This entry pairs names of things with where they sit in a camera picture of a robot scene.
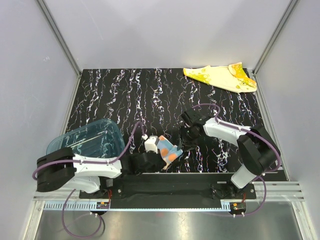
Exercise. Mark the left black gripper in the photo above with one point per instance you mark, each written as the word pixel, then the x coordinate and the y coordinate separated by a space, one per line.
pixel 159 166

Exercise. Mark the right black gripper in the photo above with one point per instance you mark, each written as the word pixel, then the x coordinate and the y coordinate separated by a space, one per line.
pixel 189 144

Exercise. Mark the orange polka dot towel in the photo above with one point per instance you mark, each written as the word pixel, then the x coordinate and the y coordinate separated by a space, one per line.
pixel 168 151

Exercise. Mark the blue transparent plastic bin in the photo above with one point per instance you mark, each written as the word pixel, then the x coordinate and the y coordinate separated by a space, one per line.
pixel 99 139

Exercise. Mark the yellow cream towel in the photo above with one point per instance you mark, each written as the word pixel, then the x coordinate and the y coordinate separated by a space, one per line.
pixel 231 78

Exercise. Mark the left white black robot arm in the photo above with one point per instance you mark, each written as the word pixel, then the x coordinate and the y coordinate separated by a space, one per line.
pixel 65 169

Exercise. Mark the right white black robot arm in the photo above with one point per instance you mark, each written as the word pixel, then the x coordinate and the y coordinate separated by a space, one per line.
pixel 258 151

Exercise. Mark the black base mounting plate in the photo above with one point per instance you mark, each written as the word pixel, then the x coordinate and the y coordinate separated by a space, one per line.
pixel 208 185

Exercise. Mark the black marbled table mat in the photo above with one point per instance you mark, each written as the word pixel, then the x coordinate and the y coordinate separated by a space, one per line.
pixel 151 100

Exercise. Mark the left small connector box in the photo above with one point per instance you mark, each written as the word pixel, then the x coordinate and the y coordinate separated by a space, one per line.
pixel 103 205

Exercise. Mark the right orange connector box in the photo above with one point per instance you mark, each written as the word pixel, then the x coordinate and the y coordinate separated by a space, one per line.
pixel 238 207

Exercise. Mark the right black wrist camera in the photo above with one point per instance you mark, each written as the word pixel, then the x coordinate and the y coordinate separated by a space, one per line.
pixel 193 118

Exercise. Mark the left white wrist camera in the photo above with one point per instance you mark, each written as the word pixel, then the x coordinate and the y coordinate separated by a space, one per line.
pixel 150 143

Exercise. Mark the aluminium front rail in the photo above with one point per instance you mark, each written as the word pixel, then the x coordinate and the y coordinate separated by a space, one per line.
pixel 271 191

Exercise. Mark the left aluminium frame post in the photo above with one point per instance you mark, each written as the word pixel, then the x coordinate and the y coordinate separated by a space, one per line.
pixel 58 35

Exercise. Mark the aluminium frame post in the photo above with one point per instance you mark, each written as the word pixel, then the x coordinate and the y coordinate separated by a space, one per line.
pixel 275 35
pixel 58 35

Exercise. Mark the right aluminium frame post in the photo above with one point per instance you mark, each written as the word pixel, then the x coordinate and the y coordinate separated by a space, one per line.
pixel 275 35

